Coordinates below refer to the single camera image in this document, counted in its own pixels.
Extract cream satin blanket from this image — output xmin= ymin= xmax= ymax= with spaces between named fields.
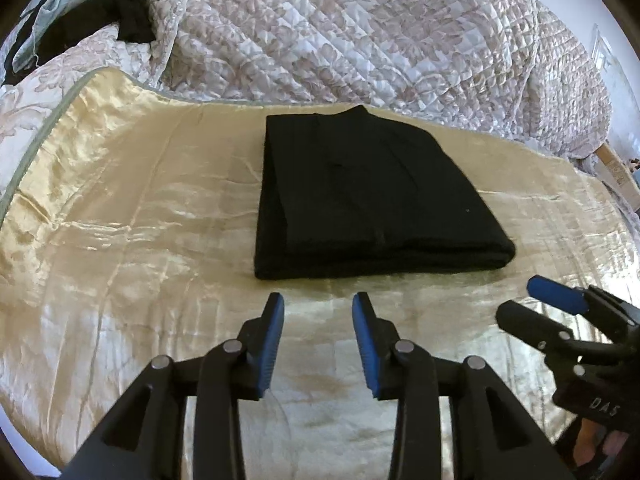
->
xmin=0 ymin=66 xmax=640 ymax=480

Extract person's right hand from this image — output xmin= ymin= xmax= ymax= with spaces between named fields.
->
xmin=572 ymin=417 xmax=631 ymax=468

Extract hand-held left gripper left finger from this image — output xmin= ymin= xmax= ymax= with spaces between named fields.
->
xmin=60 ymin=292 xmax=286 ymax=480

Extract cardboard box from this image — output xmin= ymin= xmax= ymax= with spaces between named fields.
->
xmin=592 ymin=142 xmax=640 ymax=211

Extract black cloth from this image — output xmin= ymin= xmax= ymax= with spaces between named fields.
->
xmin=2 ymin=0 xmax=156 ymax=86

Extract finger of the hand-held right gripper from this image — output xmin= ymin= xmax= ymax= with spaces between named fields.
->
xmin=527 ymin=275 xmax=640 ymax=331
xmin=495 ymin=301 xmax=601 ymax=361

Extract quilted floral bedspread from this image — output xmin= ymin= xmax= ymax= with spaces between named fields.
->
xmin=0 ymin=0 xmax=614 ymax=161

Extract light green cloth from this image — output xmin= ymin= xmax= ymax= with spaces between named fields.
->
xmin=12 ymin=0 xmax=122 ymax=73

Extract black pants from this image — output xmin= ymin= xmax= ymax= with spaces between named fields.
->
xmin=253 ymin=105 xmax=516 ymax=281

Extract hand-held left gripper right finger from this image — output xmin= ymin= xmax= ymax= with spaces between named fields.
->
xmin=351 ymin=292 xmax=576 ymax=480

